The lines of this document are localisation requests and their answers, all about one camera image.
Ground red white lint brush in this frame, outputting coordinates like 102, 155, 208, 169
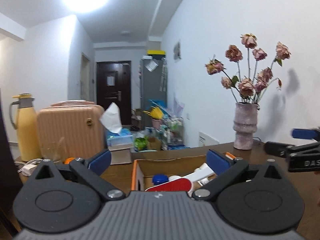
145, 167, 215, 193

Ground white bottle cap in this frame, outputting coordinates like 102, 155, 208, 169
169, 175, 181, 181

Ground blue bottle cap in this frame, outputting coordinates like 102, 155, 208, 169
152, 174, 169, 186

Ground white box under tissues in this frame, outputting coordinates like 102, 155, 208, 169
109, 145, 132, 165

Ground orange fruit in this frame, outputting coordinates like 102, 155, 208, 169
64, 157, 75, 165

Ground blue tissue pack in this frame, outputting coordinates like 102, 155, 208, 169
99, 102, 133, 149

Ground red cardboard box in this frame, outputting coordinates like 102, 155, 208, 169
131, 155, 217, 194

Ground pink ceramic vase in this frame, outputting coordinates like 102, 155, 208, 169
233, 102, 258, 150

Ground clear drinking glass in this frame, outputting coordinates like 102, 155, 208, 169
41, 137, 66, 163

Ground pink ribbed suitcase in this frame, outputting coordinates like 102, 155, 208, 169
37, 100, 105, 159

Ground dried pink roses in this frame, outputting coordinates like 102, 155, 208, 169
204, 33, 291, 105

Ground yellow watering can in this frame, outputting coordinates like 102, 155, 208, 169
143, 106, 164, 120

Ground dark entrance door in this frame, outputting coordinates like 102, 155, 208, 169
97, 61, 132, 126

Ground yellow thermos jug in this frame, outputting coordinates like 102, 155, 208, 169
9, 93, 42, 161

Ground grey refrigerator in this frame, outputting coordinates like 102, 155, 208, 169
139, 54, 167, 110

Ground yellow box on refrigerator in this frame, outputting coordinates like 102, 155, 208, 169
147, 50, 166, 55

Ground wire storage rack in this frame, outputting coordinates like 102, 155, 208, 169
161, 116, 184, 146

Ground white charger with cable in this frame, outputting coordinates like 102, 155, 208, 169
14, 158, 43, 177

